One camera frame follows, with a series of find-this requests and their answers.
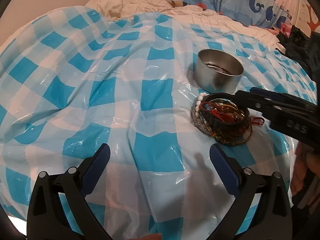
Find black braided leather bracelet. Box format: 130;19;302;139
201;93;251;131

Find person's right hand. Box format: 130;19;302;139
290;142;319;215

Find dark clothing pile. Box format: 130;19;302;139
277;26;320;83

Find round metal tin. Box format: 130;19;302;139
194;49;244;94

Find engraved silver bangle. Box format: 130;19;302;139
191;100;215;137

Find blue white checkered plastic sheet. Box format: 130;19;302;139
1;6;317;239

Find white grid pattern quilt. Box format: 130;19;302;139
86;0;285;53

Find thin brown ring bangle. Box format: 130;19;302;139
212;122;253;146

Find red orange cord bracelets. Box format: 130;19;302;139
207;101;264;131

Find white bead bracelet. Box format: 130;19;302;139
195;92;209;119

